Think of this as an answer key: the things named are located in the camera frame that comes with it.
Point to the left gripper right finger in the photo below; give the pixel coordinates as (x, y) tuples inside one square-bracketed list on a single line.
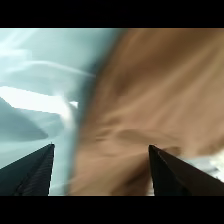
[(176, 178)]

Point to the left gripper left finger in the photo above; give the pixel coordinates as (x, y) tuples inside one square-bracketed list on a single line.
[(31, 175)]

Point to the brown shirt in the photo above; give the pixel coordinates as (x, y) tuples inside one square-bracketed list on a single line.
[(156, 96)]

